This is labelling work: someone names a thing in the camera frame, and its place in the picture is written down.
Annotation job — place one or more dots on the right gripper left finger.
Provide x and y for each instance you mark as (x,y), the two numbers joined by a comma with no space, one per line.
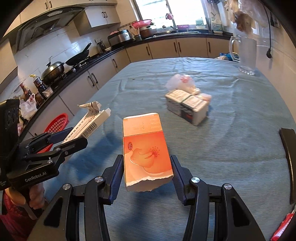
(60,220)

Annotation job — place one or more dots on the pink colander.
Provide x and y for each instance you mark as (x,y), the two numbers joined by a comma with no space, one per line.
(142,23)

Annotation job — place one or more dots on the long white medicine box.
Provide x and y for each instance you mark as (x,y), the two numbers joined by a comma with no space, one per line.
(92,120)

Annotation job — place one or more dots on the black wok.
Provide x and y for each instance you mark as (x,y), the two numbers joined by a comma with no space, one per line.
(79,57)

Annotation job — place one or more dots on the torn orange carton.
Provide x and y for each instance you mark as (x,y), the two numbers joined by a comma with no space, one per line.
(146,157)

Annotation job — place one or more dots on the white plastic bag on counter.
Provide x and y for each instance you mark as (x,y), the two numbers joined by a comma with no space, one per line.
(28,108)

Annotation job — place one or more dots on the range hood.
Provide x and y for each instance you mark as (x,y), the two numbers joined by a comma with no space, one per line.
(45,24)

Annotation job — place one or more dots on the grey-green table cloth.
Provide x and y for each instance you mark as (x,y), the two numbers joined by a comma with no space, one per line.
(237,143)

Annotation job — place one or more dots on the red plastic mesh basket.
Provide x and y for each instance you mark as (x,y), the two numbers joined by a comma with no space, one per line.
(59,123)

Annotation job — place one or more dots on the dark soy sauce bottle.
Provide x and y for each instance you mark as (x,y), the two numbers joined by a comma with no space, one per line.
(41,87)

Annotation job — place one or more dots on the black chair back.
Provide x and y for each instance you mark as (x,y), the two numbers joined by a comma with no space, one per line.
(289,143)

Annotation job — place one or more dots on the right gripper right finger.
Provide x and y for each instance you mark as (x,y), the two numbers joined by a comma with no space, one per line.
(232,219)

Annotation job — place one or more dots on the brown sauce bottle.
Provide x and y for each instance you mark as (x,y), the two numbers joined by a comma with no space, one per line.
(27,92)

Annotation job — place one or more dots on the knotted clear plastic bag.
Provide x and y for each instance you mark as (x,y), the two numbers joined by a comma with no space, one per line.
(186,83)

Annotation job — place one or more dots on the kitchen window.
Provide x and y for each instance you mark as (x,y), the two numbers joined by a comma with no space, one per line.
(184,12)

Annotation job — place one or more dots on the silver rice cooker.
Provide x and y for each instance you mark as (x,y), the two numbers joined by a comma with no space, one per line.
(119,37)

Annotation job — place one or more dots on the person's left hand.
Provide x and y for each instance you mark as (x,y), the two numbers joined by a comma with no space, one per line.
(36,196)

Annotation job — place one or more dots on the red snack packet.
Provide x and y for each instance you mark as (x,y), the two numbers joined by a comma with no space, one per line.
(282,227)

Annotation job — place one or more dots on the clear glass pitcher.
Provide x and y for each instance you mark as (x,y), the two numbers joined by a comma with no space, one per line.
(246,55)

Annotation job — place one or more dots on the blue bag behind table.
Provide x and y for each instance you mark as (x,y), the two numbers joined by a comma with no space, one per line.
(228,57)

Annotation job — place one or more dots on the steel pot with lid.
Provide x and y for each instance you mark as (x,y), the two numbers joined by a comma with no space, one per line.
(52,72)

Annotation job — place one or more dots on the hanging bag of goods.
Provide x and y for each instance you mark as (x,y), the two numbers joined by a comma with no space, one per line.
(245,13)

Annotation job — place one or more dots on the blue white medicine box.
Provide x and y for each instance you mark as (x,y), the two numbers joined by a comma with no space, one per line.
(187,106)

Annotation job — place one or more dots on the upper kitchen cabinets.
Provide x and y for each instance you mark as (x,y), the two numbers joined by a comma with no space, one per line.
(91,24)

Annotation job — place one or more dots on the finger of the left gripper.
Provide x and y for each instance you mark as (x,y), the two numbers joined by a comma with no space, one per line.
(59,153)
(39,142)

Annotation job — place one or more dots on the lower kitchen cabinets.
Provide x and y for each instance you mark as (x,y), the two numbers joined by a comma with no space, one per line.
(82,83)

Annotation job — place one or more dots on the kitchen cabinets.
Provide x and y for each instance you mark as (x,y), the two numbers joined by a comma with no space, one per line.
(82,83)
(91,24)

